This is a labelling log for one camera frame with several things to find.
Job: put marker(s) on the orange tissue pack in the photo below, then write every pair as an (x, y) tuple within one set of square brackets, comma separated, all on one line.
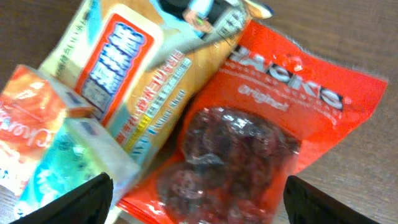
[(33, 108)]

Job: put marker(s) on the red snack bag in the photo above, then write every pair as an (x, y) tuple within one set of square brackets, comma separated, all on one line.
[(269, 111)]

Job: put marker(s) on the yellow snack bag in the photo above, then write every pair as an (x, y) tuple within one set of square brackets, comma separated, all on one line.
[(139, 62)]

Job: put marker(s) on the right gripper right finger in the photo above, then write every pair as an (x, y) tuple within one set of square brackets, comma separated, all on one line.
[(305, 204)]

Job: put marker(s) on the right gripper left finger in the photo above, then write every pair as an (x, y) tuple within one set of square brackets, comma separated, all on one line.
[(86, 204)]

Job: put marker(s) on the green tissue pack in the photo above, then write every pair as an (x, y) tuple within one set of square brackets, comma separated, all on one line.
[(81, 150)]

